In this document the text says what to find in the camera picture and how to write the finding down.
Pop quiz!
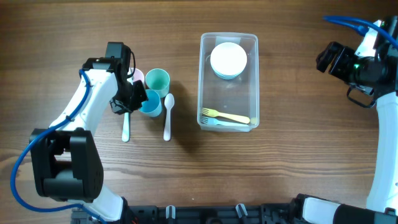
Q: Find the pink cup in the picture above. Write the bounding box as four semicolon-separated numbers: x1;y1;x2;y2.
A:
127;68;146;86

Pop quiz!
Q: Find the blue cup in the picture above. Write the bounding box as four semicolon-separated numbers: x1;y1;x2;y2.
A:
139;89;162;118

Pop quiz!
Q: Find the light blue fork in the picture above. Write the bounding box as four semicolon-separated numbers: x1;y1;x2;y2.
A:
200;116;248;127

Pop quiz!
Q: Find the yellow fork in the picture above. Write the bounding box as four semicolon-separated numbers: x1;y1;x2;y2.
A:
200;108;251;124

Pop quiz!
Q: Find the green bowl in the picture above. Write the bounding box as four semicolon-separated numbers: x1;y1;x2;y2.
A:
215;72;240;80

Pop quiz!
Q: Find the white pink bowl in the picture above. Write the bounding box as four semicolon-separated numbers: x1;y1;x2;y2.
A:
210;42;248;75

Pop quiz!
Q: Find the light blue bowl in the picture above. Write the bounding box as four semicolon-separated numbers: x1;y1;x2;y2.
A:
216;74;240;80

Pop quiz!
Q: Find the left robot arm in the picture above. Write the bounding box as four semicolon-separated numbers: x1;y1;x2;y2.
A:
29;42;148;223

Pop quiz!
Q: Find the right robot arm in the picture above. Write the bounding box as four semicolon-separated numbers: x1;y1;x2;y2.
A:
289;16;397;223

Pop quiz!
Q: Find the clear plastic container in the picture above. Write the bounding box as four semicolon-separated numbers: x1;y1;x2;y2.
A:
197;32;259;132

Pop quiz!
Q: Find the green cup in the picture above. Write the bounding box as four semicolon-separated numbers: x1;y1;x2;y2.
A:
146;68;170;98

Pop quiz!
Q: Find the mint green fork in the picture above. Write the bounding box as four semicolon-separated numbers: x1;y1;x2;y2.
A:
121;113;130;142

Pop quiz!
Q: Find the white spoon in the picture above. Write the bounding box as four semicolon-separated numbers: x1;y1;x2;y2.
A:
163;93;175;141

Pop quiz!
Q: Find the left blue cable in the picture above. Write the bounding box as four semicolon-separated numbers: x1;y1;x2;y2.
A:
9;68;106;224

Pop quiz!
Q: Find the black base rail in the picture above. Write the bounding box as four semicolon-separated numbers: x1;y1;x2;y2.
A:
71;202;299;224

